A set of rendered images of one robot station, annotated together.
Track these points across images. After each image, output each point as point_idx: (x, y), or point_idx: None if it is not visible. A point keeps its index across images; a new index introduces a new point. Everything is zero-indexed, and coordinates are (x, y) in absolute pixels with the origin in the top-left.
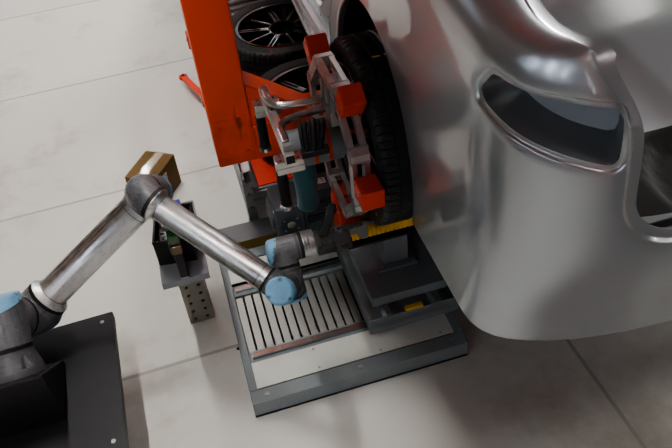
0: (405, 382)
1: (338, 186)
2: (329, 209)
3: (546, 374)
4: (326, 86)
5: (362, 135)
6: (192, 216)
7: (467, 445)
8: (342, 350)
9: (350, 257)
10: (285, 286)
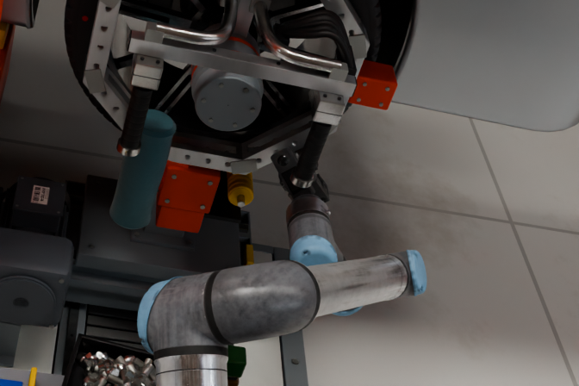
0: (306, 341)
1: (189, 146)
2: (294, 157)
3: (335, 225)
4: None
5: (353, 9)
6: (327, 265)
7: (408, 327)
8: (258, 370)
9: (105, 280)
10: (420, 258)
